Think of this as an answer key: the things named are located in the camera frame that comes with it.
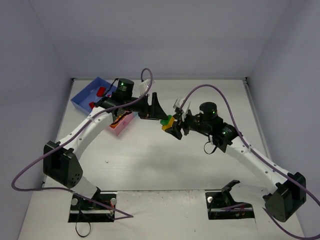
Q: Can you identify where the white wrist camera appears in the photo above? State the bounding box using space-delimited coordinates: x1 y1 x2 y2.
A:
173 97 190 121
139 78 153 96

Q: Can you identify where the pink container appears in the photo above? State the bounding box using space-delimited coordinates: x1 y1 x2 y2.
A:
107 112 135 136

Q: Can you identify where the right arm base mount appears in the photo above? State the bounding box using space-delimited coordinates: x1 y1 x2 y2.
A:
205 191 255 220

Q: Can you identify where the dark blue container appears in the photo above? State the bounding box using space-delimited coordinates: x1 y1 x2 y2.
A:
70 77 116 116

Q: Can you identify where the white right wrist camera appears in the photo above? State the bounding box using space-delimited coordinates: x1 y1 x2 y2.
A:
173 97 190 121

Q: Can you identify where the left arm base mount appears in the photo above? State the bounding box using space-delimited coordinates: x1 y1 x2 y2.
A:
68 194 115 223

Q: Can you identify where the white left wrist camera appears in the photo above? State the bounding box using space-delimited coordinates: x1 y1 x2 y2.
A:
139 78 153 96

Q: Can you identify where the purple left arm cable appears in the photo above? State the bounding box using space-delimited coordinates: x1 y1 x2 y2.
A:
11 67 154 221

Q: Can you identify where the red bottom lego brick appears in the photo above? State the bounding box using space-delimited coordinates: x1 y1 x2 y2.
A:
96 86 106 98

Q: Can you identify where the green curved lego brick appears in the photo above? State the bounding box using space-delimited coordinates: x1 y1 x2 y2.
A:
160 115 172 126

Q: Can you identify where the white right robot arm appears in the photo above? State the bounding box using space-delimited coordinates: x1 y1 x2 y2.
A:
162 97 307 223

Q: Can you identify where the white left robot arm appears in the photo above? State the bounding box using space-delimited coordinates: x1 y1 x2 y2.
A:
43 78 168 199

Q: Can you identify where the long yellow lego brick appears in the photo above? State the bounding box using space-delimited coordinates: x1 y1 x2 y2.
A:
161 117 175 131

